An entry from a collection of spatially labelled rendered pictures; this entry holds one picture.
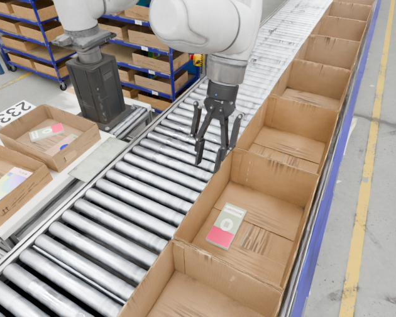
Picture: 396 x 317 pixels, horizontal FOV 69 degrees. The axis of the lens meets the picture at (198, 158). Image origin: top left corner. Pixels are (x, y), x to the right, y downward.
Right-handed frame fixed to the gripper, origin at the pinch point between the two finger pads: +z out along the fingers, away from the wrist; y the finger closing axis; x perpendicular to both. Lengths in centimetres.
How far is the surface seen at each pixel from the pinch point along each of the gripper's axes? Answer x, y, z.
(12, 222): 13, 69, 49
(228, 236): -4.9, -9.7, 25.8
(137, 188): -22, 37, 37
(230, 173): -25.4, -0.2, 15.6
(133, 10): -136, 134, -31
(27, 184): 3, 72, 37
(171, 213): -17.5, 17.0, 37.5
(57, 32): -162, 250, 3
